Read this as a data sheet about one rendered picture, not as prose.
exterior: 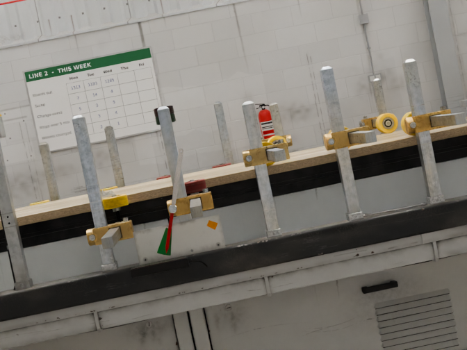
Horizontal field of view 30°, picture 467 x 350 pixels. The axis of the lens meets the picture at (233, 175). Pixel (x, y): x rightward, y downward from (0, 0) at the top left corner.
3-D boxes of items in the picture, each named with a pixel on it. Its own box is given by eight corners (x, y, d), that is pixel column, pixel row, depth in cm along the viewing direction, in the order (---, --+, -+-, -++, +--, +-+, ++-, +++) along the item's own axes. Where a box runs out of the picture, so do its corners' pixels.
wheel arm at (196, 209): (204, 219, 230) (201, 203, 230) (192, 221, 230) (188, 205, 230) (202, 205, 273) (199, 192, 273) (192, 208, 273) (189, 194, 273)
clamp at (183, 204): (214, 208, 258) (210, 192, 258) (169, 217, 258) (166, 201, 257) (213, 207, 264) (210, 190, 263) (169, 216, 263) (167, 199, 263)
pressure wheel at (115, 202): (138, 226, 275) (131, 191, 274) (120, 232, 269) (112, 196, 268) (121, 228, 280) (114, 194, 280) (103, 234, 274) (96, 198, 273)
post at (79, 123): (116, 273, 258) (83, 114, 256) (104, 275, 258) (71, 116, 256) (117, 271, 262) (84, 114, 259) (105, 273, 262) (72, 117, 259)
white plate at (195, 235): (225, 247, 259) (219, 214, 258) (139, 265, 258) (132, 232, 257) (225, 246, 259) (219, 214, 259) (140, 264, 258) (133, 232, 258)
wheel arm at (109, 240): (115, 250, 233) (112, 234, 233) (103, 253, 233) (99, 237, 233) (127, 232, 277) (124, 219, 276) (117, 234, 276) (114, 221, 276)
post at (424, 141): (445, 214, 262) (415, 57, 260) (433, 217, 262) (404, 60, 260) (442, 213, 266) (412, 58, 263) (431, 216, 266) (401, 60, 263)
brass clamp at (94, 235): (133, 237, 257) (130, 221, 257) (88, 247, 256) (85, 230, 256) (135, 235, 263) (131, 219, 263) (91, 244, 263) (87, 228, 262)
